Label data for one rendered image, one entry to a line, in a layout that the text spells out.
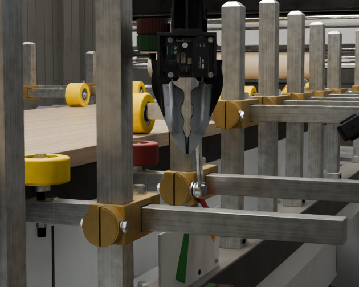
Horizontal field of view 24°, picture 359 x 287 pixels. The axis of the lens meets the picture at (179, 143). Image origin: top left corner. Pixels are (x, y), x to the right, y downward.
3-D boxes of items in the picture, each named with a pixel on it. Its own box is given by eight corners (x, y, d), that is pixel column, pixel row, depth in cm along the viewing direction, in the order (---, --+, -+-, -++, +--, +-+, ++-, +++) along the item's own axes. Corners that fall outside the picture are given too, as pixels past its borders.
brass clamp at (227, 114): (262, 124, 159) (262, 98, 158) (241, 129, 146) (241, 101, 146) (231, 124, 161) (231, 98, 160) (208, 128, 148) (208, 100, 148)
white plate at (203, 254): (220, 265, 138) (221, 205, 137) (162, 306, 114) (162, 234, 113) (217, 265, 138) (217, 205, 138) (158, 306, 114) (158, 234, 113)
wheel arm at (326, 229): (347, 247, 101) (347, 212, 101) (342, 253, 98) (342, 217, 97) (35, 224, 116) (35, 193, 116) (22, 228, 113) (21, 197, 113)
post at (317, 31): (322, 200, 224) (325, 21, 220) (320, 203, 221) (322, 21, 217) (310, 200, 225) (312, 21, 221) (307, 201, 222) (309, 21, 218)
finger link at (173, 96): (160, 158, 101) (160, 81, 100) (163, 152, 107) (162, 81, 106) (186, 158, 101) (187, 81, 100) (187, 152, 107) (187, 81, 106)
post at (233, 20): (243, 262, 154) (245, 2, 150) (238, 266, 151) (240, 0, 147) (225, 261, 156) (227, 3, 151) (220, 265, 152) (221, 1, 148)
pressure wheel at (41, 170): (60, 229, 120) (58, 149, 119) (79, 238, 112) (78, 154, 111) (5, 233, 116) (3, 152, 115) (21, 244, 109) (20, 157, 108)
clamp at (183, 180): (217, 195, 136) (218, 164, 136) (190, 207, 124) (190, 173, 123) (186, 193, 138) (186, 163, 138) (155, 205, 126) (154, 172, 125)
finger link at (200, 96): (186, 158, 101) (187, 81, 100) (187, 152, 107) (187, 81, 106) (212, 158, 101) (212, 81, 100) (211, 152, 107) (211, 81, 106)
